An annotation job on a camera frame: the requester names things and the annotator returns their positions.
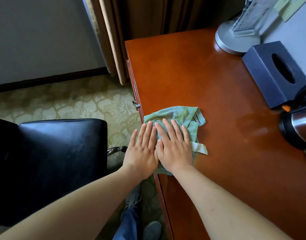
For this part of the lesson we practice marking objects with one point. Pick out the person's left hand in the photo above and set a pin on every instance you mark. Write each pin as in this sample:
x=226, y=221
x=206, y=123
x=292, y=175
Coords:
x=140, y=157

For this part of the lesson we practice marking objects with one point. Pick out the person's right hand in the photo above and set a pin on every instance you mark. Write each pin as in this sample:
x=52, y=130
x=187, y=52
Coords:
x=174, y=153

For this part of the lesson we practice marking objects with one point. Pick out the person's left middle finger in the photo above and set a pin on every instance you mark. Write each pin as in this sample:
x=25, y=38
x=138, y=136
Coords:
x=147, y=134

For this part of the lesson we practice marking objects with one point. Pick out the person's right thumb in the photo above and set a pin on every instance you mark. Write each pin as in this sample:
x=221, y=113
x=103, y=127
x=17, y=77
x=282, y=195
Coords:
x=159, y=148

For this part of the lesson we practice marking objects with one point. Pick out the person's right middle finger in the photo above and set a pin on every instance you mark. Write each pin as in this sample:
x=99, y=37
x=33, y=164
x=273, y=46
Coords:
x=169, y=129

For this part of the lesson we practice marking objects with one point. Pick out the person's right little finger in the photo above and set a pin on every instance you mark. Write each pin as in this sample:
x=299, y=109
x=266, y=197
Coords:
x=185, y=134

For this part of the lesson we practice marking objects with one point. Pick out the person's left little finger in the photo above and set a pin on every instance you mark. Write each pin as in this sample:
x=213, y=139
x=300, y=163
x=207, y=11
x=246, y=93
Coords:
x=133, y=138

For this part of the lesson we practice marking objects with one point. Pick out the green cleaning cloth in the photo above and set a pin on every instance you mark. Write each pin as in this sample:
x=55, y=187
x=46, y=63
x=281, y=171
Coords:
x=183, y=116

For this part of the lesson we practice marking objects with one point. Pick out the person's right forearm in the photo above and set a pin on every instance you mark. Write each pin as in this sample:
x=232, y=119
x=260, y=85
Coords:
x=217, y=209

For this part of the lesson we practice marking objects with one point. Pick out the person's left forearm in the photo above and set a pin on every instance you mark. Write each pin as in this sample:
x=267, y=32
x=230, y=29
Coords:
x=80, y=209

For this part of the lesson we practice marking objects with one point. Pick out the grey shoe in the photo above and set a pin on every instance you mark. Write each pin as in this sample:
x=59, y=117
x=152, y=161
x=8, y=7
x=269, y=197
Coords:
x=133, y=197
x=153, y=231

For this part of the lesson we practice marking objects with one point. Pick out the person's blue jeans leg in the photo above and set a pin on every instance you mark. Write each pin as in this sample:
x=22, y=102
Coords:
x=128, y=226

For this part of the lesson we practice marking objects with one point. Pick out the black leather chair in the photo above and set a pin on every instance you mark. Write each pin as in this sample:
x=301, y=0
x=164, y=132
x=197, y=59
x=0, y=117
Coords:
x=50, y=162

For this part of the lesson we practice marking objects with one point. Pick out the dark blue tissue box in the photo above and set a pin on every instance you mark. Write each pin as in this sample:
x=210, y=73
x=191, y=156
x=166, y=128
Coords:
x=262, y=69

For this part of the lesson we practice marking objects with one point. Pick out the silver round lamp base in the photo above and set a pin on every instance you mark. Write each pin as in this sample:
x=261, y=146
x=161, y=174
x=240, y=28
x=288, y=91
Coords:
x=230, y=42

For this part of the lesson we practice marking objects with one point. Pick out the steel electric kettle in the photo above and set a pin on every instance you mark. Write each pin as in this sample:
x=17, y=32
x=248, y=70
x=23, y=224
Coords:
x=300, y=127

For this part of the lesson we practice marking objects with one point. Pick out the brown curtain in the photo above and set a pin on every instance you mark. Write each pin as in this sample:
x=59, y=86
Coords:
x=133, y=19

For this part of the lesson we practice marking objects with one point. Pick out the clear stand with printed card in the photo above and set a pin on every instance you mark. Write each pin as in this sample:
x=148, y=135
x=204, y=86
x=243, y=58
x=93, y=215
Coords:
x=252, y=14

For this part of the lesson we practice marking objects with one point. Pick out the pale yellow paper note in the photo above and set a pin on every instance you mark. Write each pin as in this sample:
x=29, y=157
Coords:
x=291, y=8

